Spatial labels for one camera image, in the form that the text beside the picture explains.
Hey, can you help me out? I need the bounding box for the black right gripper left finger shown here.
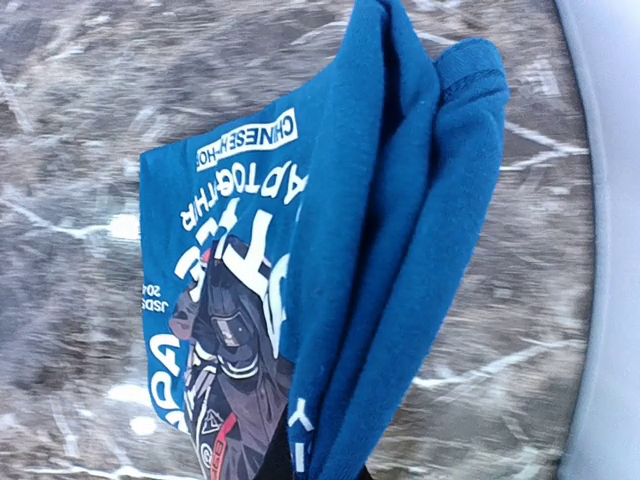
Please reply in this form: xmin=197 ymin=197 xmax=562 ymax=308
xmin=259 ymin=424 xmax=294 ymax=480

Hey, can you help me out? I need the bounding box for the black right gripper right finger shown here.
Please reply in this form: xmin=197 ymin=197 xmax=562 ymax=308
xmin=357 ymin=466 xmax=374 ymax=480

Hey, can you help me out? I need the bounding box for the blue printed t-shirt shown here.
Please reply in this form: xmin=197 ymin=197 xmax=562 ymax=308
xmin=140 ymin=1 xmax=509 ymax=479

